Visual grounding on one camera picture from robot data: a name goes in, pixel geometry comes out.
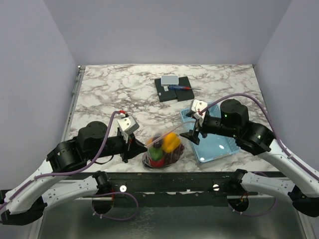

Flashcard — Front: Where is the purple grape bunch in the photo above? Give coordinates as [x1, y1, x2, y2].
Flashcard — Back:
[164, 143, 184, 166]

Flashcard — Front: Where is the yellow bell pepper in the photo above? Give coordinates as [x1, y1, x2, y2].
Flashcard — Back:
[161, 132, 180, 153]

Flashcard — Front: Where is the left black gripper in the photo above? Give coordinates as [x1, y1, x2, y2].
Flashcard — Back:
[88, 131, 149, 163]

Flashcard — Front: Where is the blue red screwdriver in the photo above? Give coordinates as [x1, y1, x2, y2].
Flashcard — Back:
[168, 85, 200, 91]

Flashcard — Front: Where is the purple cable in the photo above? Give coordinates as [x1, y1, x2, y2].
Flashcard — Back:
[199, 92, 319, 217]
[0, 111, 140, 221]

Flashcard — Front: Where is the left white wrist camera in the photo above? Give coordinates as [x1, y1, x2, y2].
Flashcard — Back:
[117, 111, 140, 143]

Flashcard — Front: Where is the clear pink zip top bag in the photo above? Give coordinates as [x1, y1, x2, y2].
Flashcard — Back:
[142, 120, 194, 169]

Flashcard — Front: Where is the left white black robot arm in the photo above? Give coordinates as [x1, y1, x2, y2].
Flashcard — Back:
[0, 117, 147, 226]

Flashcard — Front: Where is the red apple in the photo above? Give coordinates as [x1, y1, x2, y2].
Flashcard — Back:
[149, 158, 165, 168]

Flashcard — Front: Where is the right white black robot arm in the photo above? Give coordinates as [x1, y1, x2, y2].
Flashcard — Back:
[181, 99, 319, 218]

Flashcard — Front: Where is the black flat box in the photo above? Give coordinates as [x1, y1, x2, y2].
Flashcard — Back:
[175, 76, 194, 102]
[154, 78, 177, 103]

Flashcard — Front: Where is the green leafy vegetable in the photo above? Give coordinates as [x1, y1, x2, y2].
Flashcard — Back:
[149, 146, 163, 161]

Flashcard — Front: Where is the small grey white box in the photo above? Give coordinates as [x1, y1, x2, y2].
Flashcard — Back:
[160, 75, 179, 86]

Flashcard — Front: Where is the aluminium side rail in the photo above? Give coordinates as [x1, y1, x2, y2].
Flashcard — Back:
[60, 66, 86, 142]

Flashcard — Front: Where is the blue plastic basket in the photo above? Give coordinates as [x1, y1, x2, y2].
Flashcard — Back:
[180, 105, 240, 163]

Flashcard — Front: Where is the black mounting rail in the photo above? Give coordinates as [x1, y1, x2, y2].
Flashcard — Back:
[65, 171, 260, 208]

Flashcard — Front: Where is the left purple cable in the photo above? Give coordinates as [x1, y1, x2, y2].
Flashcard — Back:
[0, 111, 140, 221]

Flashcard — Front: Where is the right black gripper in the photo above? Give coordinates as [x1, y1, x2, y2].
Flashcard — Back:
[179, 113, 238, 144]

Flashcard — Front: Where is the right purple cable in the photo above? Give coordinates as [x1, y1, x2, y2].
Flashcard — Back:
[199, 92, 319, 217]

